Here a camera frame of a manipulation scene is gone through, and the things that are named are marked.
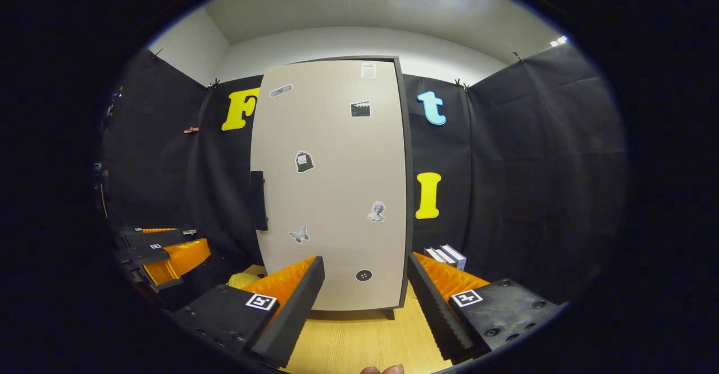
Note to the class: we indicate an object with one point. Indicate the black backdrop cloth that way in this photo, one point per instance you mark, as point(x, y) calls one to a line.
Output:
point(533, 166)

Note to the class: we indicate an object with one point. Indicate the small ceiling light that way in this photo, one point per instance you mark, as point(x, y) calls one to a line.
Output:
point(559, 41)

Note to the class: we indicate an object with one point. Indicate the black binder clip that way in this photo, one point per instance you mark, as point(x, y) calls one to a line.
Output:
point(213, 83)
point(156, 53)
point(462, 85)
point(517, 56)

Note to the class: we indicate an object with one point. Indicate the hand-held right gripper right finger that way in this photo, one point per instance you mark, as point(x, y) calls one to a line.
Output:
point(437, 312)

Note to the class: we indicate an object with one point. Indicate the yellow round object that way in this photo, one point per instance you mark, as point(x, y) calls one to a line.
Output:
point(241, 281)

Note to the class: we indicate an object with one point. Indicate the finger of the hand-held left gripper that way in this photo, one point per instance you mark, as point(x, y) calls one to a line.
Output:
point(149, 255)
point(149, 239)

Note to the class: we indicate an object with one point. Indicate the dark grey cabinet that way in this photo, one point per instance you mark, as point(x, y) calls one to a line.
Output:
point(409, 194)

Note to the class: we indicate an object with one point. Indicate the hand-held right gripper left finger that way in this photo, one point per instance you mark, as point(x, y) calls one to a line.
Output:
point(295, 318)

